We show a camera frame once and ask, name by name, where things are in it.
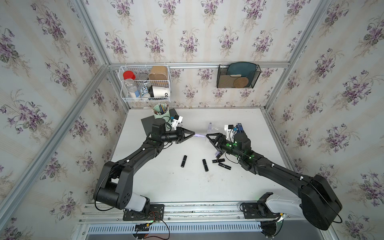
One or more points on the black lipstick silver band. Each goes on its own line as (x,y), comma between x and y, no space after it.
(205,165)
(184,161)

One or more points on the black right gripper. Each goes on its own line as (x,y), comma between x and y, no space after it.
(220,137)

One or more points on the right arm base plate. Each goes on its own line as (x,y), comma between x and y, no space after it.
(255,210)

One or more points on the red lid jar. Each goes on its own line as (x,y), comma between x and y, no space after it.
(129,75)

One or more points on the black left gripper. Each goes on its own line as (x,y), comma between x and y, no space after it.
(180,134)

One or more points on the white black cylinder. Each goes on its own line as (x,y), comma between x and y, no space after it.
(159,92)

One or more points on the teal plate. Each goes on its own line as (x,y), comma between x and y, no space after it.
(244,69)

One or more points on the blue black stapler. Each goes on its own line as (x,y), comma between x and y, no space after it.
(239,128)

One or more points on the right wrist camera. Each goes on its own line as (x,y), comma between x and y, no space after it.
(230,131)

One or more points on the clear plastic bottle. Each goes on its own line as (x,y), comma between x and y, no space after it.
(132,88)

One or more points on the white wire basket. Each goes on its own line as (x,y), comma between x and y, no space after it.
(143,83)

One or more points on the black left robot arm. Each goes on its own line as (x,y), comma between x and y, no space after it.
(115,184)

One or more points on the black mesh wall holder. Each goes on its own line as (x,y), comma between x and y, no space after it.
(225,81)

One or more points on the round cork coaster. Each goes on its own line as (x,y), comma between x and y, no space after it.
(241,82)

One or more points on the green pen cup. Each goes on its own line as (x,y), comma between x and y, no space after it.
(161,111)

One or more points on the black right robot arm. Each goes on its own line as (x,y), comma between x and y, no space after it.
(320,205)

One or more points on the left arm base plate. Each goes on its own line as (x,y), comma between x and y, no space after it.
(153,212)

